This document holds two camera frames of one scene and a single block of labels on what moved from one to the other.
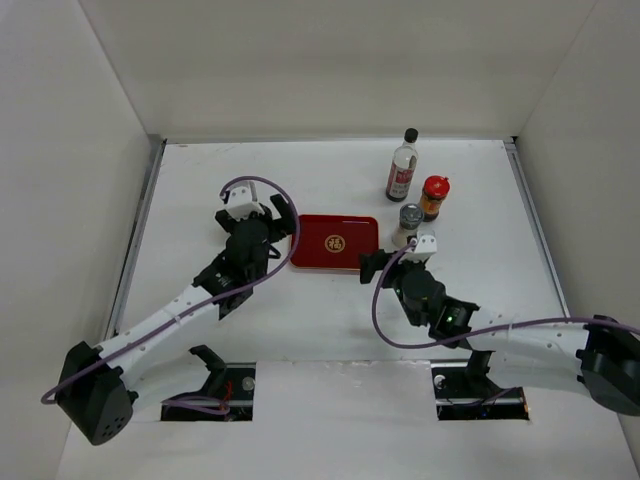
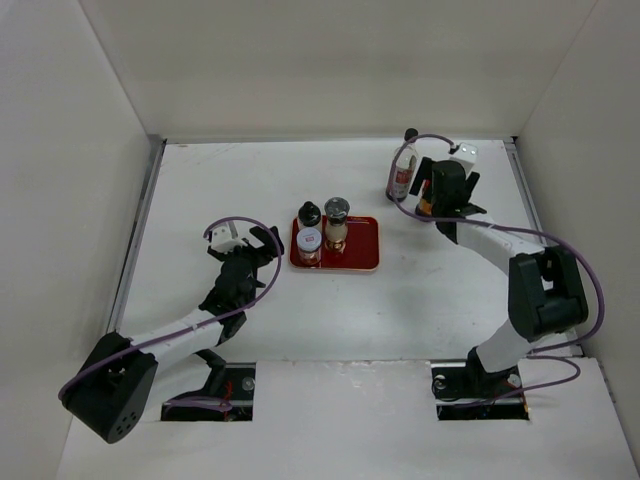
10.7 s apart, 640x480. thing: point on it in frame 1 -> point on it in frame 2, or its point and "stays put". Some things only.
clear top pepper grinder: (411, 219) -> (337, 210)
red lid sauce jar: (434, 189) stays put
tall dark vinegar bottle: (402, 166) stays put
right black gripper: (370, 263) -> (425, 172)
